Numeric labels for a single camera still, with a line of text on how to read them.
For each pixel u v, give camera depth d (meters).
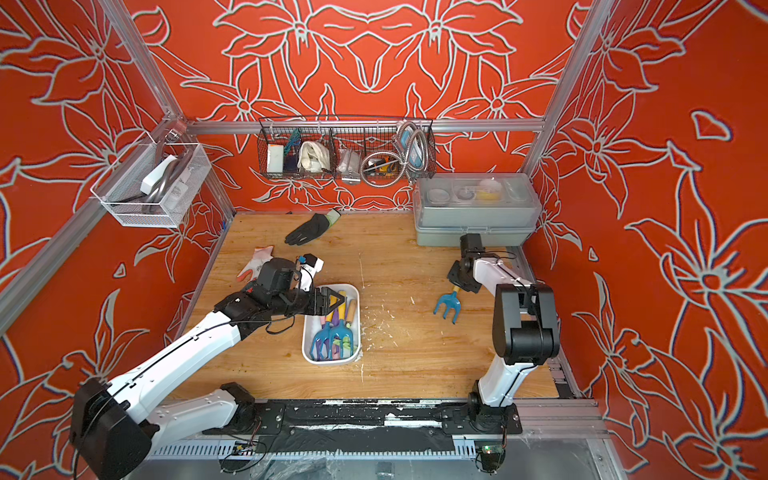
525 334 0.48
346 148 0.97
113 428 0.37
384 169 0.89
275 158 0.91
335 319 0.88
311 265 0.70
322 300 0.67
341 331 0.84
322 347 0.83
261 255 1.06
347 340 0.83
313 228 1.14
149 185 0.70
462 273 0.73
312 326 0.87
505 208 0.99
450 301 0.92
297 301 0.62
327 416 0.74
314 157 0.90
